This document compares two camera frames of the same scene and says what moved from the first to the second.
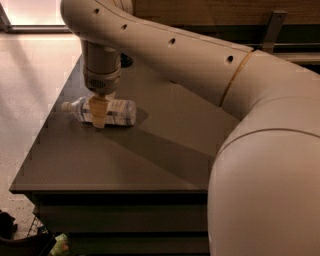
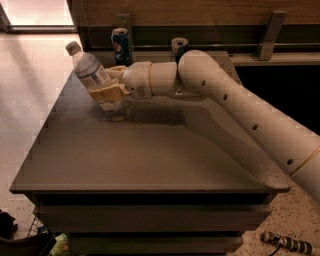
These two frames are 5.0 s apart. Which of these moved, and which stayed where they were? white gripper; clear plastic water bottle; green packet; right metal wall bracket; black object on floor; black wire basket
Moved: white gripper; clear plastic water bottle
Stayed: black wire basket; right metal wall bracket; green packet; black object on floor
